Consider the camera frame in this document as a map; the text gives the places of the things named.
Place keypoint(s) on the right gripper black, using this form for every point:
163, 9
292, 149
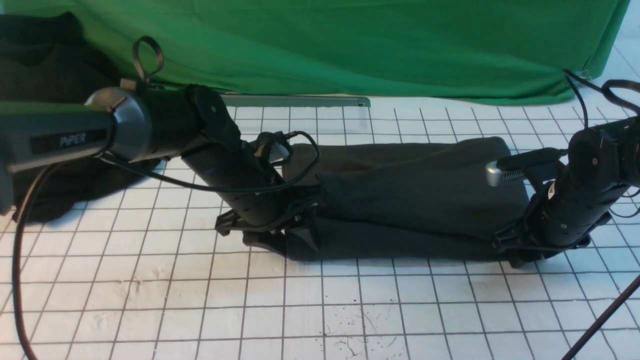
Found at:
291, 209

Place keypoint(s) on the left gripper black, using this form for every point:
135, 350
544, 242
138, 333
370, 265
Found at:
534, 237

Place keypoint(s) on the dark gray long-sleeve shirt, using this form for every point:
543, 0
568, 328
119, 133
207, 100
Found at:
405, 200

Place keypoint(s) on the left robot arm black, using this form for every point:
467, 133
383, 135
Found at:
574, 190

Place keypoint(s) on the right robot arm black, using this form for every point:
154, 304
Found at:
122, 127

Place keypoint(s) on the gray metal bar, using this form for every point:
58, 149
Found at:
294, 101

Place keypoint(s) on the green backdrop cloth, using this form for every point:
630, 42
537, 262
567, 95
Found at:
495, 52

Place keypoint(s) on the black crumpled cloth pile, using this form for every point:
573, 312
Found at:
48, 60

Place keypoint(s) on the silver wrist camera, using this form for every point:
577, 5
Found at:
536, 166

